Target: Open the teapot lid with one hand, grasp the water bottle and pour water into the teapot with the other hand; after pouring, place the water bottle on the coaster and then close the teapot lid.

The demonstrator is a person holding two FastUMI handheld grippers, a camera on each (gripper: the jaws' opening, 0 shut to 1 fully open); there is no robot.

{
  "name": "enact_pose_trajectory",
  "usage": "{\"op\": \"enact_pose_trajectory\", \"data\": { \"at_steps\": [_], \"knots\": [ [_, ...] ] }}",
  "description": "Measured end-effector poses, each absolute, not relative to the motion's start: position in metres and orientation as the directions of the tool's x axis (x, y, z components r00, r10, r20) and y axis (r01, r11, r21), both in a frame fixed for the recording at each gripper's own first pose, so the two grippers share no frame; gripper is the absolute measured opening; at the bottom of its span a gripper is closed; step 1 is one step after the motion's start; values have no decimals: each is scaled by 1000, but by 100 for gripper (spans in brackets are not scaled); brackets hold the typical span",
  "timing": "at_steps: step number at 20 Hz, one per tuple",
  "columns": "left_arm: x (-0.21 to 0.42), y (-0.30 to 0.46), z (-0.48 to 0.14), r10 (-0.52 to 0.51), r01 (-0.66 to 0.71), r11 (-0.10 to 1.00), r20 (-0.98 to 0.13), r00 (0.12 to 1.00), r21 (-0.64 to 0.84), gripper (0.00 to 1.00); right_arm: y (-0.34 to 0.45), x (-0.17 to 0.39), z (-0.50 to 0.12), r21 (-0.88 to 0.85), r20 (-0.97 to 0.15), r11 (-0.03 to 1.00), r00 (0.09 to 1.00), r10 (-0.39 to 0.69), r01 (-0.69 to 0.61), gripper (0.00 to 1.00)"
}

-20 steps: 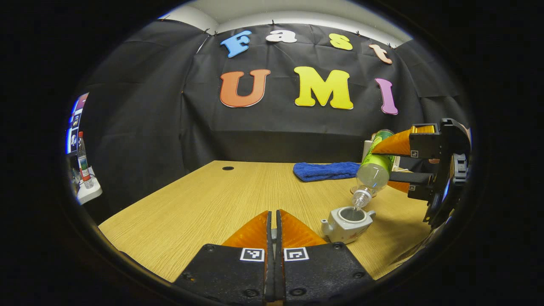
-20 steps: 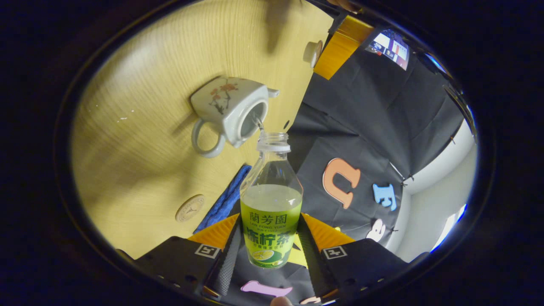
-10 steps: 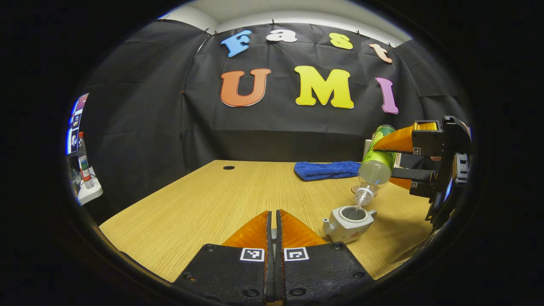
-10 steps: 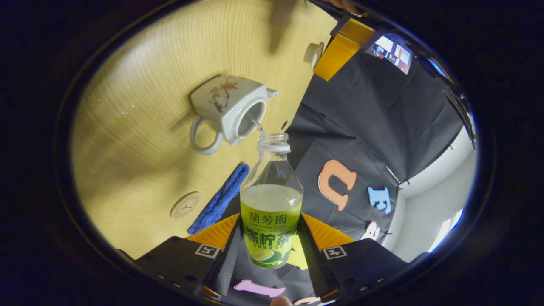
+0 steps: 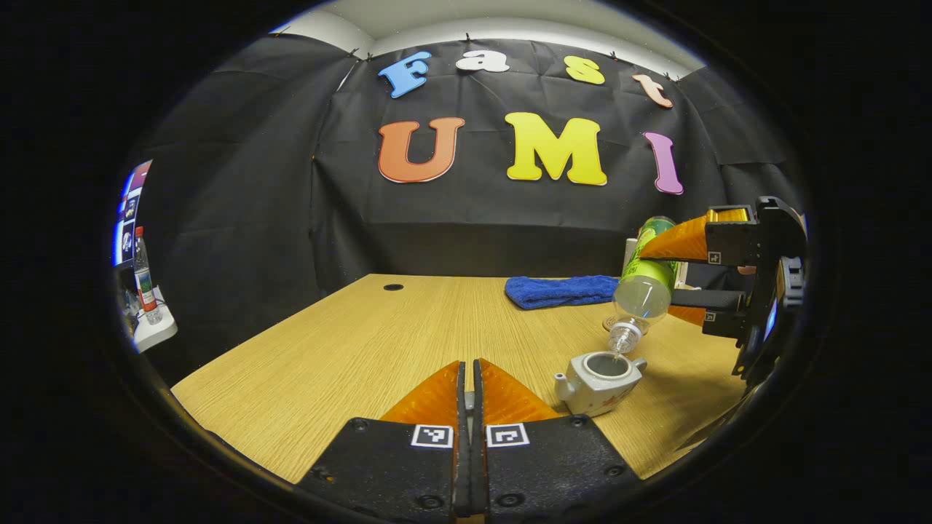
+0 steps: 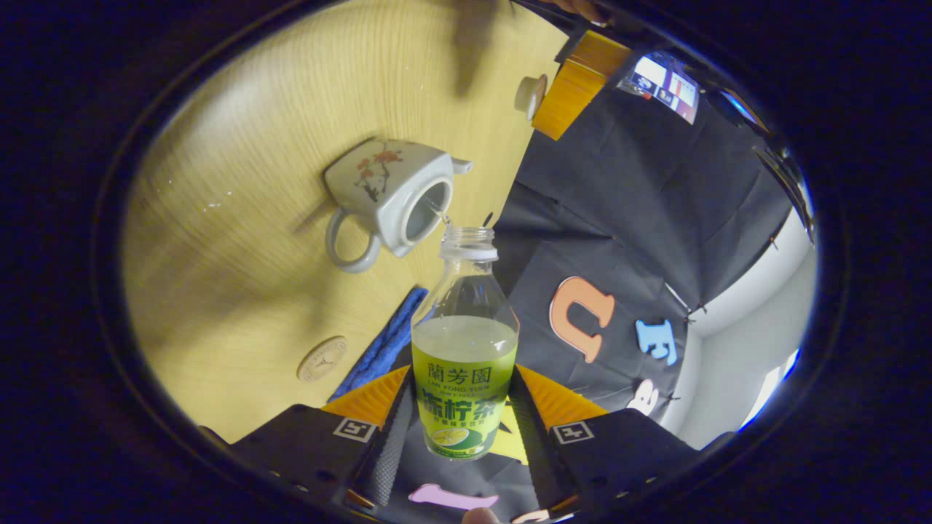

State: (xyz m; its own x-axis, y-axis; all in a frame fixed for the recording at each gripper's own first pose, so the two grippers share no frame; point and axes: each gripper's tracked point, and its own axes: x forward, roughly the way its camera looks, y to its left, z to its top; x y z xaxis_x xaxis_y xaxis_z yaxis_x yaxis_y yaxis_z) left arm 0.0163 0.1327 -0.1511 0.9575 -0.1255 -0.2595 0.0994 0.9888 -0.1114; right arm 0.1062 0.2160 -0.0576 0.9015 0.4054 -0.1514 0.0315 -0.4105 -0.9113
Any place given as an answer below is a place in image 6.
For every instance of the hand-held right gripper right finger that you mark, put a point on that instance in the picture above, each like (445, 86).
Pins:
(535, 444)

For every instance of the computer monitor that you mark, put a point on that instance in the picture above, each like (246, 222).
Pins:
(662, 84)

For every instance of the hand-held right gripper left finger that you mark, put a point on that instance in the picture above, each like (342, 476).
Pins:
(389, 444)

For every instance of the white teacup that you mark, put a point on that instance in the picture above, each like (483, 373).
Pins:
(386, 189)

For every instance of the blue towel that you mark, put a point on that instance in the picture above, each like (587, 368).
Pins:
(386, 342)

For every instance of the ceiling light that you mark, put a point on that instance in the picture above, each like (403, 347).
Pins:
(768, 393)

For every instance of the white teacup lid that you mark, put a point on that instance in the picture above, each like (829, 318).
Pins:
(530, 96)

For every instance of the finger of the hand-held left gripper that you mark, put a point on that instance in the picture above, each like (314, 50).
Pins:
(575, 94)

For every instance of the black backdrop cloth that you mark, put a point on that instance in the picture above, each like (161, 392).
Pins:
(626, 218)

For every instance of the green label water bottle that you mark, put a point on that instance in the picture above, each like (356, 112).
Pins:
(466, 407)

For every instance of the round wooden coaster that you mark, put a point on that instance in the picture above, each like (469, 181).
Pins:
(322, 359)

